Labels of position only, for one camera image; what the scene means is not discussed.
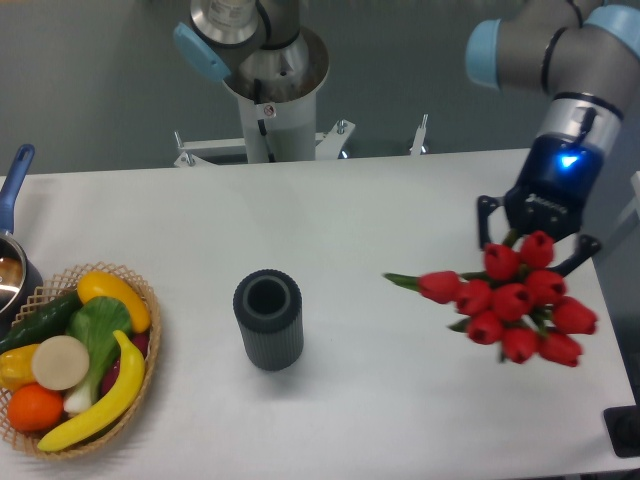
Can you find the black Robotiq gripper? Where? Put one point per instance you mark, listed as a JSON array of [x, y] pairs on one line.
[[549, 195]]

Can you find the red tulip bouquet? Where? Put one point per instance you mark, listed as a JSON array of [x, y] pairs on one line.
[[514, 302]]

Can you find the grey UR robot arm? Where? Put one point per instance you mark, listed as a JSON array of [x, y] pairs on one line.
[[583, 54]]

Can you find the dark grey ribbed vase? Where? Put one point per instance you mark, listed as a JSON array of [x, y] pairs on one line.
[[267, 305]]

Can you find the white stand at right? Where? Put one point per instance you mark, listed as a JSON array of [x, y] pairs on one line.
[[626, 222]]

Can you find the black device at edge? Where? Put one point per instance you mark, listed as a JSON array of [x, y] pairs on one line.
[[622, 424]]

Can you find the purple red vegetable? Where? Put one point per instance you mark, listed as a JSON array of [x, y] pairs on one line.
[[141, 342]]

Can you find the yellow squash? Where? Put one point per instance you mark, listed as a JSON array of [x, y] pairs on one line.
[[103, 284]]

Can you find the green bok choy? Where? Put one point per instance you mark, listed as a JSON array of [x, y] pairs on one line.
[[93, 325]]

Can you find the yellow banana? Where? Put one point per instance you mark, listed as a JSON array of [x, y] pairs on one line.
[[105, 411]]

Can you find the woven wicker basket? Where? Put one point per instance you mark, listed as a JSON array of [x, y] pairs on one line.
[[59, 285]]

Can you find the green cucumber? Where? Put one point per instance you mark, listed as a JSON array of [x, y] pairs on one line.
[[49, 320]]

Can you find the beige round disc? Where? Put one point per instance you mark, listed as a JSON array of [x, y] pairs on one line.
[[60, 363]]

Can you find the orange fruit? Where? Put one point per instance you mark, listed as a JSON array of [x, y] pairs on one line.
[[34, 408]]

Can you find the yellow bell pepper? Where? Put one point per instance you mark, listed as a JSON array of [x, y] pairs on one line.
[[16, 370]]

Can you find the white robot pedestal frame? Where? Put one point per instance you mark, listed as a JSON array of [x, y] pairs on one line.
[[272, 132]]

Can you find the blue handled saucepan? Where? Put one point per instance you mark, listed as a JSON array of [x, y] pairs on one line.
[[19, 277]]

